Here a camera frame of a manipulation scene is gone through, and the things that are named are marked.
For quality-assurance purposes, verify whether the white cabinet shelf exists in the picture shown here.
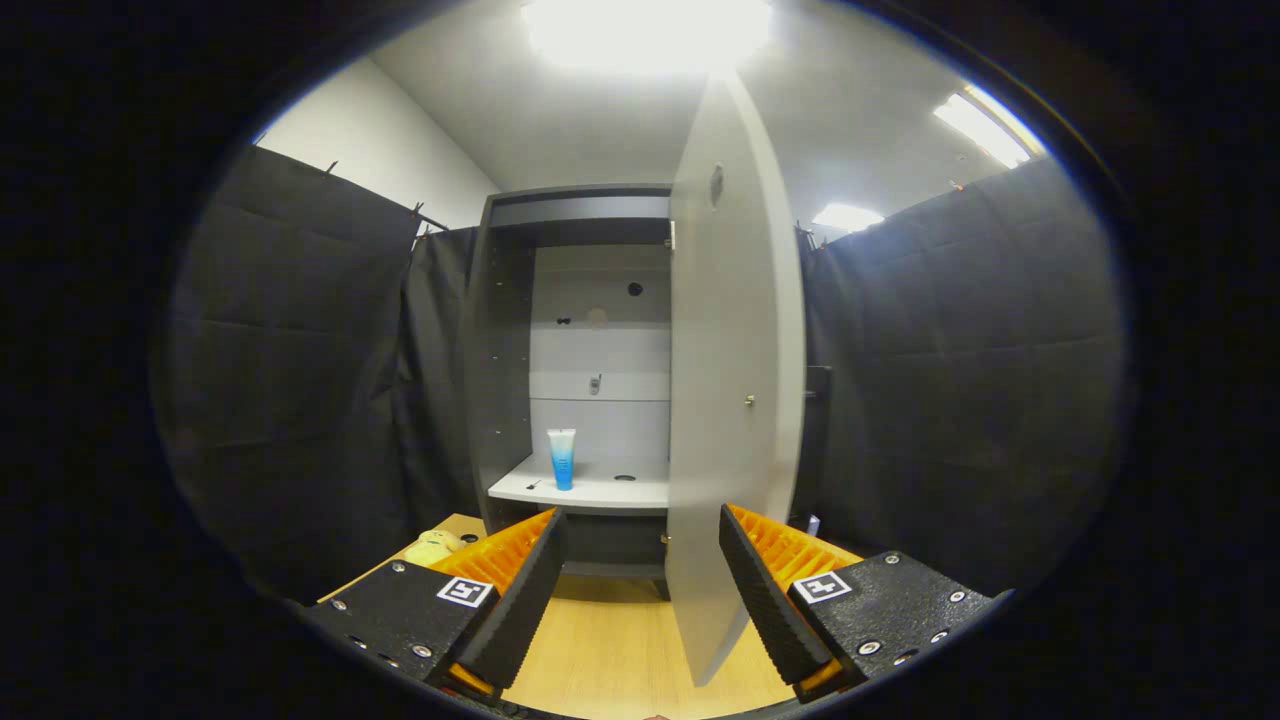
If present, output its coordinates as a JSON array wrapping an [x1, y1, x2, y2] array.
[[488, 455, 671, 513]]

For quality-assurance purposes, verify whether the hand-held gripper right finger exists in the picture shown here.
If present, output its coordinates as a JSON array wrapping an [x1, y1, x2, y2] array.
[[718, 503, 1001, 703]]

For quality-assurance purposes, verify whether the black backdrop cloth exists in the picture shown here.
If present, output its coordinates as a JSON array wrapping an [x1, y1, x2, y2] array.
[[150, 145, 1131, 601]]

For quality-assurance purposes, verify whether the yellow plush toy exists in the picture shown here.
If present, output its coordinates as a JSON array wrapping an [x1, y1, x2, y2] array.
[[403, 530, 469, 568]]

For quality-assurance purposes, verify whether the white and blue tube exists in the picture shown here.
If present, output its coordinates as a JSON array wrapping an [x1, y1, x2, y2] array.
[[547, 428, 578, 492]]

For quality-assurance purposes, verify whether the small ceiling light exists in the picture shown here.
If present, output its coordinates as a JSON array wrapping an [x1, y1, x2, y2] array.
[[812, 204, 886, 233]]

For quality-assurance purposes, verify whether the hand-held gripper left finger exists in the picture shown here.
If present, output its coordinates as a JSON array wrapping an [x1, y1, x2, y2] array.
[[303, 507, 569, 701]]

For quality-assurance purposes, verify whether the long ceiling light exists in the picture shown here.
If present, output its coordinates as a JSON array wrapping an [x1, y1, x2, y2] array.
[[933, 85, 1046, 169]]

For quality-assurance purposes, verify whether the large ceiling light panel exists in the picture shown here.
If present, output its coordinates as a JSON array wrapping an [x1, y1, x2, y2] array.
[[520, 0, 773, 73]]

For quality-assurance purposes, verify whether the dark grey cabinet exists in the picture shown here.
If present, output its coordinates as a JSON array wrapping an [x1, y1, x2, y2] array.
[[463, 183, 673, 601]]

